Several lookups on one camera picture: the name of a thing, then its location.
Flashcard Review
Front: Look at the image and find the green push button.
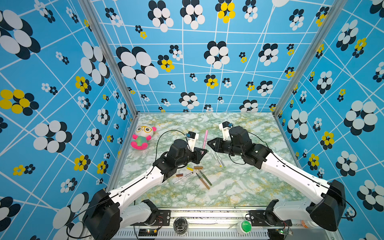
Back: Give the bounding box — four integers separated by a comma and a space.
236, 220, 252, 235

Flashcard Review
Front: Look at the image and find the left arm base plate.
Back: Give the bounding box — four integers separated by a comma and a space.
134, 210, 171, 227

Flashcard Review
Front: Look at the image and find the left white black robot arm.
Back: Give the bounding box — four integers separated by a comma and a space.
82, 139, 208, 240

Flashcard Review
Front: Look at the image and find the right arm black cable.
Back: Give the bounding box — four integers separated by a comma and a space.
248, 131, 358, 220

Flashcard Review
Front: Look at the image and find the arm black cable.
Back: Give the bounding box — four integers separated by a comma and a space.
248, 131, 358, 220
154, 129, 189, 163

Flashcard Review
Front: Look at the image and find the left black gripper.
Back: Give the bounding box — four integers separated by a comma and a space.
176, 146, 208, 168

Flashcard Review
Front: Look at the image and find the brown gel pen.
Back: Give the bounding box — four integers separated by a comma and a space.
196, 173, 210, 190

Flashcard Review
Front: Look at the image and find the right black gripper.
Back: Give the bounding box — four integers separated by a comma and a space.
207, 138, 245, 159

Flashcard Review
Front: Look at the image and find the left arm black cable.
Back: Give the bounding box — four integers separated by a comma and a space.
154, 129, 189, 163

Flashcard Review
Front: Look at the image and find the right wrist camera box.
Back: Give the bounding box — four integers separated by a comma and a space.
219, 121, 233, 141

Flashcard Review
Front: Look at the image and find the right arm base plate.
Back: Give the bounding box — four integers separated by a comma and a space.
245, 210, 293, 228

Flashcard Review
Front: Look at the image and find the green gel pen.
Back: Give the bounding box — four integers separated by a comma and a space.
200, 171, 212, 186

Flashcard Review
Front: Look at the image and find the white pink plush toy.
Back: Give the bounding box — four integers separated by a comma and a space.
131, 126, 157, 150

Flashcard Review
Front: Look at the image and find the white pen brown tip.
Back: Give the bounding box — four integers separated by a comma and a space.
174, 172, 194, 185

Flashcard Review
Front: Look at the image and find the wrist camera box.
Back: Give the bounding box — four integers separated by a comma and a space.
186, 131, 199, 152
219, 121, 233, 141

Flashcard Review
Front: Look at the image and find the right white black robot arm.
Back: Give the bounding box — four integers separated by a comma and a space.
207, 126, 347, 232

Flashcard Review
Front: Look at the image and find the pink gel pen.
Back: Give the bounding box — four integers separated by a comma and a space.
202, 130, 209, 149

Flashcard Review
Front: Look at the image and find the white pen green tip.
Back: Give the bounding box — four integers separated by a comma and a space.
215, 153, 226, 168

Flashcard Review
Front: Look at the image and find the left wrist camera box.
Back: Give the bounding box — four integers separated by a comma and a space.
186, 131, 199, 152

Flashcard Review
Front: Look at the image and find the aluminium front frame rail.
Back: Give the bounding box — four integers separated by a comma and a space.
86, 206, 337, 232

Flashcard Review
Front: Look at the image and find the white pen yellow tip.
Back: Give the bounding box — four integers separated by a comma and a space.
212, 152, 222, 167

